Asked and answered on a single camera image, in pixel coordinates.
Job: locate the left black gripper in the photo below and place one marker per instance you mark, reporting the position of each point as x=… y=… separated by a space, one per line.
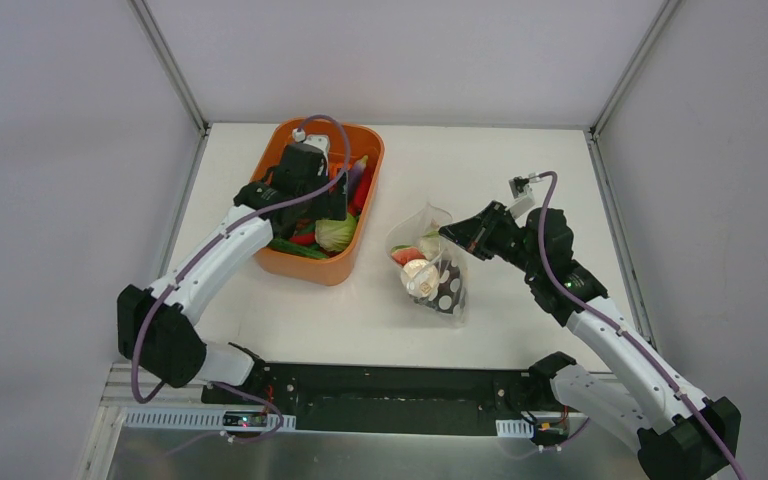
x=330 y=196

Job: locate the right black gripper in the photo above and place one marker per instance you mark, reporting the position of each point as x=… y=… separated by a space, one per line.
x=496 y=229

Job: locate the purple toy eggplant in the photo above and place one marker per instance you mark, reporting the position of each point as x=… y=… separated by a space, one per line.
x=355 y=174

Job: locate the white toy cauliflower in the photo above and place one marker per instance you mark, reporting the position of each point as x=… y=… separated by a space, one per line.
x=432 y=245

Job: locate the clear zip top bag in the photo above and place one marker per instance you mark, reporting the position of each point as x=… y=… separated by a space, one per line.
x=407 y=232

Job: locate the toy watermelon slice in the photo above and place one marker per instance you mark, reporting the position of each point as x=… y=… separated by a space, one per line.
x=404 y=254

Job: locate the beige toy bun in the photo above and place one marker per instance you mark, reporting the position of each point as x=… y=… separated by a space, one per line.
x=420 y=278

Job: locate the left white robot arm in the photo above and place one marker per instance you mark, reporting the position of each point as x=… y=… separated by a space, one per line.
x=156 y=324

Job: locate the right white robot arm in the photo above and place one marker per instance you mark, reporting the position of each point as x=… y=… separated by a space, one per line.
x=675 y=430

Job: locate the green toy cabbage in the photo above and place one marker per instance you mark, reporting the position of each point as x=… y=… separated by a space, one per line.
x=335 y=236

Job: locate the red toy chili pepper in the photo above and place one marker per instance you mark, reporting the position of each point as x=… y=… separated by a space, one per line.
x=361 y=193

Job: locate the green toy cucumber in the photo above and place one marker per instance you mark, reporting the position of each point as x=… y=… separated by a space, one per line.
x=287 y=246

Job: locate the orange plastic bin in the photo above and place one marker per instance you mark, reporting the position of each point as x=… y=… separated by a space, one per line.
x=363 y=142

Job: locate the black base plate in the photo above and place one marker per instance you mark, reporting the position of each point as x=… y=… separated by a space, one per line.
x=402 y=400

